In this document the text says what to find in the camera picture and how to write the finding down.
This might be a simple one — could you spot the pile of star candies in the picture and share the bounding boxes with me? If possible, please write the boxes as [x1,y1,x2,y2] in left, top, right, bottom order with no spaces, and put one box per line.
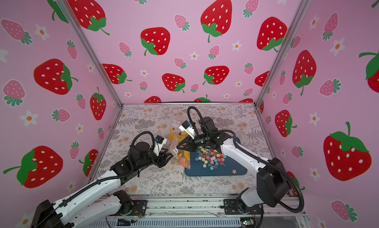
[194,147,227,171]

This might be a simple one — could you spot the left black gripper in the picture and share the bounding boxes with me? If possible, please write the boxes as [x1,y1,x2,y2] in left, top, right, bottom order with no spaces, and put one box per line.
[136,147,174,172]

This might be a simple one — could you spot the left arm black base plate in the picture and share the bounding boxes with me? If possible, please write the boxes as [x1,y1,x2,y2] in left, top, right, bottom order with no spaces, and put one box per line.
[111,200,148,216]

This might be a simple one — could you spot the white block pieces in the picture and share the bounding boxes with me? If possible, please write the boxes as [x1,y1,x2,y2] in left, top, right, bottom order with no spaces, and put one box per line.
[172,120,182,127]

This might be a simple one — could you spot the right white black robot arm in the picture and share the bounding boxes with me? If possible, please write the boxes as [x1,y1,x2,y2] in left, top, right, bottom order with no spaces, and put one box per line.
[177,117,305,213]

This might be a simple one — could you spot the aluminium rail frame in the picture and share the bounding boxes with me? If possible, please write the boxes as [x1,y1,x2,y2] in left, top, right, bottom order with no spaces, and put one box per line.
[83,194,311,228]

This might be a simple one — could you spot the ziploc bag of lollipops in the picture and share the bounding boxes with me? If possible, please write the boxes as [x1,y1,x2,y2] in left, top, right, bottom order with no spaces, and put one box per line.
[170,146,190,169]

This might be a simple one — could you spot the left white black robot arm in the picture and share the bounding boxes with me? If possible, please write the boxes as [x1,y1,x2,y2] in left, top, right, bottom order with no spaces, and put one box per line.
[31,142,173,228]

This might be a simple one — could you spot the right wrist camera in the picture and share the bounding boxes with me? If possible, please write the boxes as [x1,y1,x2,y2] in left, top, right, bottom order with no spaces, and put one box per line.
[179,120,196,139]

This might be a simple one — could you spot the dark teal rectangular mat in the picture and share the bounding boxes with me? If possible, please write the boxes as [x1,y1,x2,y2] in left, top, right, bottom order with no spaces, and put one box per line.
[185,149,247,177]

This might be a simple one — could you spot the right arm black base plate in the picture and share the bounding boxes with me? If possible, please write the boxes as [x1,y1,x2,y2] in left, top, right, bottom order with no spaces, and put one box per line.
[222,199,264,215]

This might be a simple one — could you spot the yellow rubber duck toy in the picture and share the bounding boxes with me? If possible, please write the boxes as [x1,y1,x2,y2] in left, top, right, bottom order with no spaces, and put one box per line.
[168,132,188,146]

